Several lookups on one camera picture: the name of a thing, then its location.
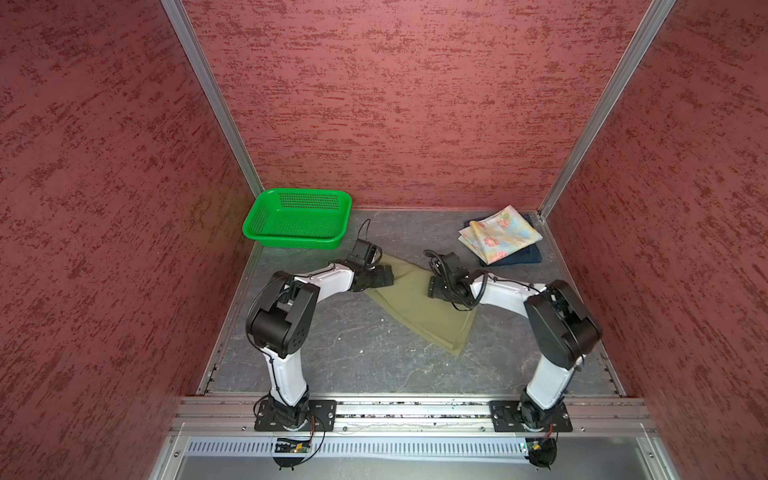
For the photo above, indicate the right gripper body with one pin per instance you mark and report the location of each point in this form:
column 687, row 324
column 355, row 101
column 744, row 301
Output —
column 442, row 289

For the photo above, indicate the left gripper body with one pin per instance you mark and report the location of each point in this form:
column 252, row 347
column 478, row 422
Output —
column 375, row 278

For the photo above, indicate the olive green skirt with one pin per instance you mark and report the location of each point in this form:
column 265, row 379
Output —
column 434, row 320

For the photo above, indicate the pastel patterned skirt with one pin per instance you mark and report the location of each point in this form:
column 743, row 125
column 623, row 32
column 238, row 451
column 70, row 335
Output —
column 498, row 235

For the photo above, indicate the blue denim skirt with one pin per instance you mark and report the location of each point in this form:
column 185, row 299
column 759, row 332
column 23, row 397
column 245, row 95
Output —
column 528, row 255

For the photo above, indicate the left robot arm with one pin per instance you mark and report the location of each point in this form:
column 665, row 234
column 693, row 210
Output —
column 279, row 322

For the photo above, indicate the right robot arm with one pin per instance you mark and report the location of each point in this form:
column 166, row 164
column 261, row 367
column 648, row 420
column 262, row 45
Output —
column 562, row 326

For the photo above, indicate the green plastic basket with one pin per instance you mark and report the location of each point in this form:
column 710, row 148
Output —
column 299, row 218

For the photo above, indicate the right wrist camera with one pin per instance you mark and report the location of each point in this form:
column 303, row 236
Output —
column 450, row 266

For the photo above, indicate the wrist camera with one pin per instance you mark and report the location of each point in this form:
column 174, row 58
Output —
column 364, row 254
column 450, row 266

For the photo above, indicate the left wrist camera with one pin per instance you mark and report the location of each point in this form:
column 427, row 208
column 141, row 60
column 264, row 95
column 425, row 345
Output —
column 364, row 254

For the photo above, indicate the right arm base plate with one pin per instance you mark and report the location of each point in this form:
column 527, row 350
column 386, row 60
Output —
column 527, row 417

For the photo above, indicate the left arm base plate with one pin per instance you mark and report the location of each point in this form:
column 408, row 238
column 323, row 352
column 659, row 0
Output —
column 273, row 416

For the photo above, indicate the aluminium front rail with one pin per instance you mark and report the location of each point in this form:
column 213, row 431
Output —
column 430, row 415

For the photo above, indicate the white slotted cable duct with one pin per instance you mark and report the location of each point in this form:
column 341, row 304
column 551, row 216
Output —
column 491, row 449

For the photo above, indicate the right aluminium corner post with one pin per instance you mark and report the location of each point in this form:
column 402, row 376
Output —
column 646, row 31

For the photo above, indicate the aluminium corner post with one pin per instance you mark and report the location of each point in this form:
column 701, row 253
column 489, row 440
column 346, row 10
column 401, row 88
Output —
column 646, row 31
column 185, row 33

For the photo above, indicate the left aluminium corner post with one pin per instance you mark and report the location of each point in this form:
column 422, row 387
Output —
column 185, row 33

